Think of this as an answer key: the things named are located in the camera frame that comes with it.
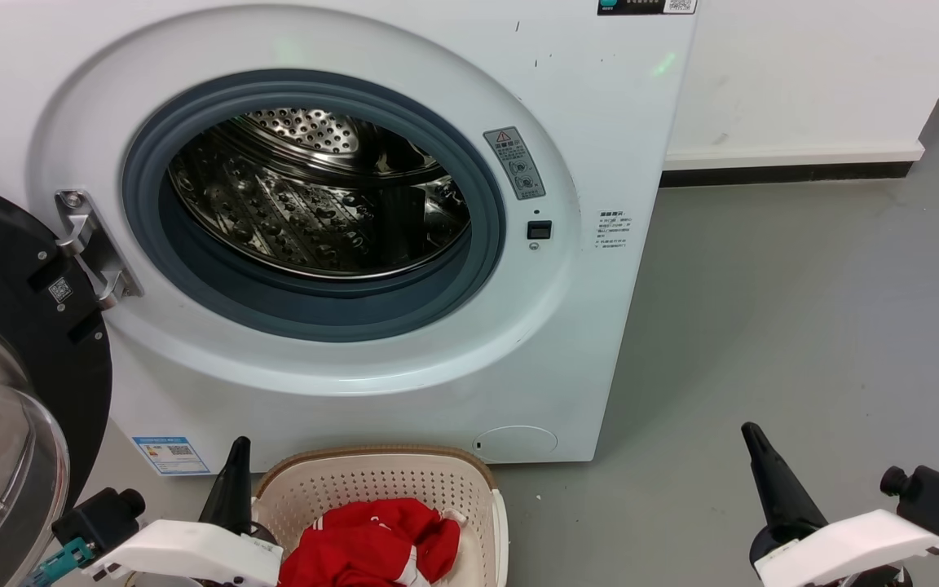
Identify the red basketball jersey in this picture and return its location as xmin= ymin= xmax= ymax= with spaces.
xmin=278 ymin=498 xmax=468 ymax=587

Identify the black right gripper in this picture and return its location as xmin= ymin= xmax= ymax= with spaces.
xmin=741 ymin=422 xmax=915 ymax=587

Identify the grey warning sticker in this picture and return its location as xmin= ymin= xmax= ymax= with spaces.
xmin=483 ymin=126 xmax=546 ymax=201

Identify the cream perforated laundry basket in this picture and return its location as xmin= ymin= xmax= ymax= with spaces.
xmin=251 ymin=445 xmax=509 ymax=587

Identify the washing machine door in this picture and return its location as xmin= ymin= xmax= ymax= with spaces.
xmin=0 ymin=175 xmax=113 ymax=587

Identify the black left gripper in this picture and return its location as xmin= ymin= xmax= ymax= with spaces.
xmin=198 ymin=437 xmax=280 ymax=547

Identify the blue energy label sticker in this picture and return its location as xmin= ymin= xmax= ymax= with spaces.
xmin=132 ymin=436 xmax=211 ymax=476

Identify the white front-load washing machine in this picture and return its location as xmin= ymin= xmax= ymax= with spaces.
xmin=0 ymin=0 xmax=699 ymax=498

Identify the stainless steel washing machine drum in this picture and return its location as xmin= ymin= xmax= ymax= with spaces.
xmin=168 ymin=108 xmax=472 ymax=280

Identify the silver metal door hinge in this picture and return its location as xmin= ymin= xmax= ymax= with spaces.
xmin=55 ymin=189 xmax=144 ymax=309

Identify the grey rubber door gasket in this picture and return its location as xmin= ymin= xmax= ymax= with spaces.
xmin=121 ymin=69 xmax=508 ymax=343

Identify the round white filter cover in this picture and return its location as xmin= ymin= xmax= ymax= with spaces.
xmin=472 ymin=426 xmax=558 ymax=459

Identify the small printed text label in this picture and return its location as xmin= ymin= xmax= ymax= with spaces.
xmin=596 ymin=210 xmax=633 ymax=250

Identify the dark control panel sticker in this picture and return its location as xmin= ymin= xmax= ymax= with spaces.
xmin=597 ymin=0 xmax=697 ymax=15

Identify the black wall baseboard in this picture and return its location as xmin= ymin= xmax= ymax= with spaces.
xmin=659 ymin=161 xmax=915 ymax=188

